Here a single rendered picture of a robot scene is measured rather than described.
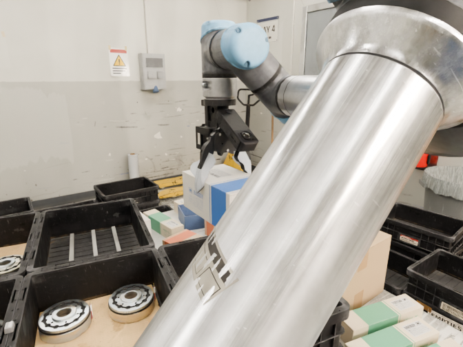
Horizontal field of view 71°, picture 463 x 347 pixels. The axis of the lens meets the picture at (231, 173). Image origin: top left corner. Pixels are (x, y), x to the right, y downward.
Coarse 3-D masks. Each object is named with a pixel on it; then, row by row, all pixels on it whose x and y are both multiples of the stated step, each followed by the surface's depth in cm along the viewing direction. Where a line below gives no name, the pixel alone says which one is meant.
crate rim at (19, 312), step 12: (132, 252) 83; (144, 252) 84; (156, 252) 83; (72, 264) 78; (84, 264) 78; (36, 276) 74; (168, 276) 73; (24, 288) 69; (168, 288) 69; (24, 300) 65; (12, 336) 56
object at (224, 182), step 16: (192, 176) 75; (208, 176) 74; (224, 176) 74; (240, 176) 74; (192, 192) 76; (208, 192) 70; (224, 192) 64; (192, 208) 77; (208, 208) 71; (224, 208) 66
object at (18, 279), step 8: (0, 280) 72; (8, 280) 72; (16, 280) 72; (16, 288) 69; (16, 296) 66; (8, 304) 64; (16, 304) 64; (8, 312) 62; (8, 320) 60; (0, 336) 56; (8, 336) 56; (0, 344) 54
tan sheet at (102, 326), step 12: (96, 300) 80; (108, 300) 80; (156, 300) 80; (96, 312) 76; (108, 312) 76; (96, 324) 73; (108, 324) 73; (120, 324) 73; (132, 324) 73; (144, 324) 73; (36, 336) 69; (84, 336) 69; (96, 336) 69; (108, 336) 69; (120, 336) 69; (132, 336) 69
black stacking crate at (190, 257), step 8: (176, 248) 87; (184, 248) 88; (192, 248) 89; (168, 256) 87; (176, 256) 88; (184, 256) 89; (192, 256) 90; (176, 264) 89; (184, 264) 90; (176, 272) 89; (328, 328) 64; (336, 328) 65; (320, 336) 62; (328, 336) 64; (336, 336) 64; (320, 344) 64; (328, 344) 65; (336, 344) 66
